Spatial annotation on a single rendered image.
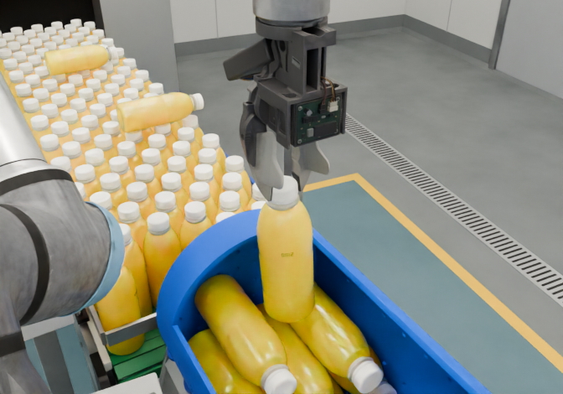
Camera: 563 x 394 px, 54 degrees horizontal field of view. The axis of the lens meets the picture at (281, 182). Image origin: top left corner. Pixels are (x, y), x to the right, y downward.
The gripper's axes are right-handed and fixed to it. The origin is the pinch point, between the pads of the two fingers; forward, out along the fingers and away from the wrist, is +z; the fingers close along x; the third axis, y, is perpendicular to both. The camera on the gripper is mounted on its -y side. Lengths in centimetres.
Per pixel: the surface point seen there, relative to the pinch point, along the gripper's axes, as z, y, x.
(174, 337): 21.4, -3.6, -14.5
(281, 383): 21.0, 10.3, -6.2
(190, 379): 23.3, 2.2, -14.8
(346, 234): 134, -129, 114
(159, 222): 23.4, -32.6, -6.3
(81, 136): 24, -76, -10
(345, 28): 124, -404, 316
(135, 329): 37.1, -23.4, -15.8
